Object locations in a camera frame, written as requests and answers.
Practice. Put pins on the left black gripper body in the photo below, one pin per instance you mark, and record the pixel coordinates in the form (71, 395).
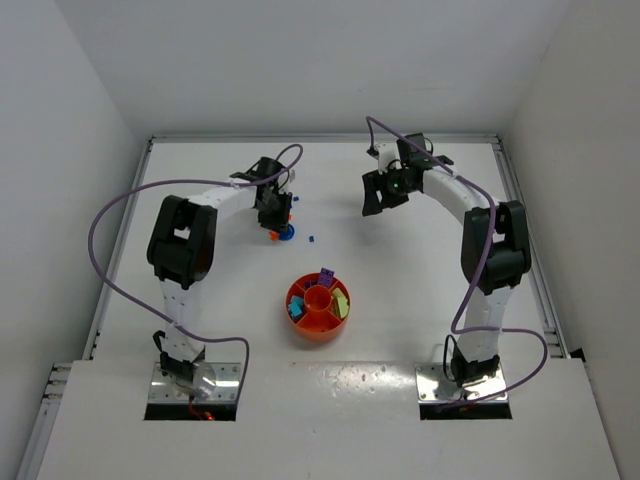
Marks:
(275, 218)

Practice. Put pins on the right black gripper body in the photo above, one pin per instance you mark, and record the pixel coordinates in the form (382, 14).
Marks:
(375, 192)

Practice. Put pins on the blue round lego piece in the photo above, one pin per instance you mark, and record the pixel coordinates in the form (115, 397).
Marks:
(287, 234)

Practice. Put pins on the teal square lego brick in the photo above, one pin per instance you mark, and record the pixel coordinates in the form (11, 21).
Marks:
(297, 301)

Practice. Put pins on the lime green purple lego brick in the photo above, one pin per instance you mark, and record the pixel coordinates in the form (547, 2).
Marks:
(341, 307)

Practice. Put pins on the teal long lego brick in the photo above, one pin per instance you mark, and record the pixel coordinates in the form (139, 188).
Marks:
(295, 312)

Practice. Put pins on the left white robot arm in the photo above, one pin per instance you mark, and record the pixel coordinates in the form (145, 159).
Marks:
(181, 252)

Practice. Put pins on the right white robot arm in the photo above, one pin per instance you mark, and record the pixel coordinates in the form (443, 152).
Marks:
(495, 247)

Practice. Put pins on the orange round divided container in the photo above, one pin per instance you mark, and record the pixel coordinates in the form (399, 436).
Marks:
(319, 323)

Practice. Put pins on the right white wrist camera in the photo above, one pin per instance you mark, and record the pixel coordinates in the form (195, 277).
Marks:
(385, 154)

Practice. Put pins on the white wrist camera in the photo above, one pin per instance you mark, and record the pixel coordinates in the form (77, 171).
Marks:
(285, 180)
(385, 154)

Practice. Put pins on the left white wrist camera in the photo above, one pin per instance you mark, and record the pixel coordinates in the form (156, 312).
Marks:
(285, 180)

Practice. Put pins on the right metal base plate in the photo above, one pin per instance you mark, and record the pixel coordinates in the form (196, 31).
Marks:
(434, 388)

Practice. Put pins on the metal base plate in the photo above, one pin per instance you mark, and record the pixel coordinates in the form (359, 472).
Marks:
(434, 388)
(213, 383)

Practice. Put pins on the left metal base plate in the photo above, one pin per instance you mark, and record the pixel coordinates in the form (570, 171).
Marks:
(213, 383)

